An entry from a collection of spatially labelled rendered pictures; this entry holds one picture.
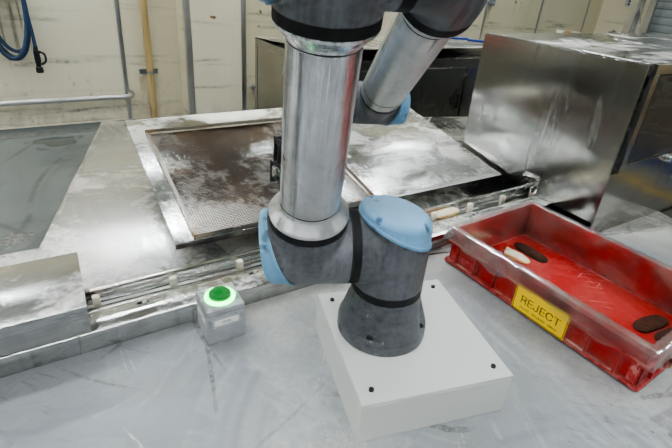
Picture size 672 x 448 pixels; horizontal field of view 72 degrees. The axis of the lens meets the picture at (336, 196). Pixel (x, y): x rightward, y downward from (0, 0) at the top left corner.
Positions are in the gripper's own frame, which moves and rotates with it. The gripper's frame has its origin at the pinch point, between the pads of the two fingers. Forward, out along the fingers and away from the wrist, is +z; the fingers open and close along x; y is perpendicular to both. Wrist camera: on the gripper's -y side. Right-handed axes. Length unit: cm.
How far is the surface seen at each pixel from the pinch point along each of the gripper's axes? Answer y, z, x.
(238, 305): 22.0, 4.5, 17.2
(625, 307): -57, 11, 46
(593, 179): -80, -4, 19
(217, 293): 24.8, 3.2, 14.0
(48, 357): 52, 10, 10
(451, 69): -204, 8, -165
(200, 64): -73, 36, -340
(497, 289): -33.3, 10.2, 30.1
